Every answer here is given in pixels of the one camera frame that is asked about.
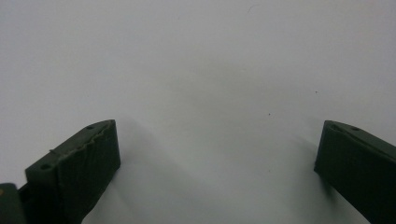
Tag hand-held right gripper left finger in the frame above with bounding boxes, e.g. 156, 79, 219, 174
24, 119, 122, 224

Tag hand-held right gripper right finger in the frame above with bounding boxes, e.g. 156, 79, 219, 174
313, 119, 396, 224

